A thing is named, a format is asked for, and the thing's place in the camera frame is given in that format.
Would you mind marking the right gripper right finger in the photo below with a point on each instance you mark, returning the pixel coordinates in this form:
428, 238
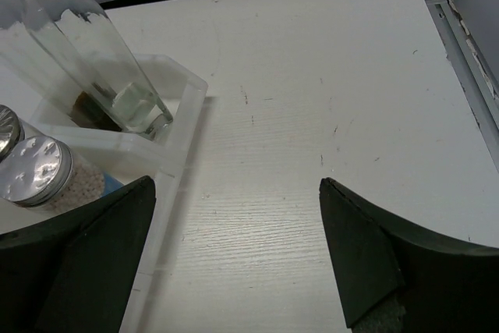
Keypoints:
396, 276

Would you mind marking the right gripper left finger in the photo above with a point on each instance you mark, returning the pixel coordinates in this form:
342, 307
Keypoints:
75, 272

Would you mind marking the white shaker blue label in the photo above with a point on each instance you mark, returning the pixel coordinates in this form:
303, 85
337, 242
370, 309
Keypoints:
46, 176

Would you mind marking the tall jar silver lid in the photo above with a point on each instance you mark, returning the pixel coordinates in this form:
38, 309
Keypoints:
12, 131

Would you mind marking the glass pourer bottle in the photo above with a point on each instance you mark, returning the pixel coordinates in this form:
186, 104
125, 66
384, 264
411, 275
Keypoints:
82, 39

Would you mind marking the glass bottle dark sauce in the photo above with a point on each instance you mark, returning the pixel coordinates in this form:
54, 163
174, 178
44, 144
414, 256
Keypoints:
29, 48

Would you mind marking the white plastic organizer tray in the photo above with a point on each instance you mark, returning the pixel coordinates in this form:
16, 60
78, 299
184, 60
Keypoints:
126, 157

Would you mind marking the aluminium table frame rail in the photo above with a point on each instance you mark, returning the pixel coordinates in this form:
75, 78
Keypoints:
477, 81

